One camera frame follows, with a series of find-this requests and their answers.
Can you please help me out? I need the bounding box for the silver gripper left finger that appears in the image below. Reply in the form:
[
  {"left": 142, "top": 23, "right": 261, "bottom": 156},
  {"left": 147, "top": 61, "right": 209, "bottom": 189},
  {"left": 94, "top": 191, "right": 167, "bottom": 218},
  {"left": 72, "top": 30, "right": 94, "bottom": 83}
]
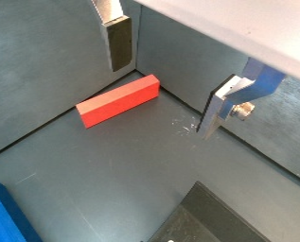
[{"left": 90, "top": 0, "right": 131, "bottom": 72}]

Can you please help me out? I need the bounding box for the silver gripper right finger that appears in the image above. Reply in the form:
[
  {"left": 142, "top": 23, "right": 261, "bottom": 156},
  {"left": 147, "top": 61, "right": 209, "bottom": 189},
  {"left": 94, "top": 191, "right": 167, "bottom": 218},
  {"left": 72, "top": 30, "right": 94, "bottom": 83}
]
[{"left": 196, "top": 58, "right": 287, "bottom": 139}]

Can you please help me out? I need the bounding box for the red rectangular block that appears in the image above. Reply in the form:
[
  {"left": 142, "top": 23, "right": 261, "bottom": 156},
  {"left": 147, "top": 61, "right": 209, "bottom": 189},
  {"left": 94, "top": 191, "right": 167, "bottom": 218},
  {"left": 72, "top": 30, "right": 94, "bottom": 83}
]
[{"left": 77, "top": 75, "right": 159, "bottom": 129}]

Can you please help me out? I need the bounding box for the black curved fixture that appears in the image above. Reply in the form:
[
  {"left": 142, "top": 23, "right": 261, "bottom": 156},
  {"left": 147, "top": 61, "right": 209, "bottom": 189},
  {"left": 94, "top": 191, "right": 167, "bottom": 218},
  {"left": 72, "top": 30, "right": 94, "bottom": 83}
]
[{"left": 149, "top": 181, "right": 270, "bottom": 242}]

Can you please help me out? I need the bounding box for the blue peg board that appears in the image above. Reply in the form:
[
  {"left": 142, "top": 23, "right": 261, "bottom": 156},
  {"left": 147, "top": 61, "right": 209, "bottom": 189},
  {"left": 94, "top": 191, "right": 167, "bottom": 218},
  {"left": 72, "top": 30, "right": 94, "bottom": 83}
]
[{"left": 0, "top": 183, "right": 42, "bottom": 242}]

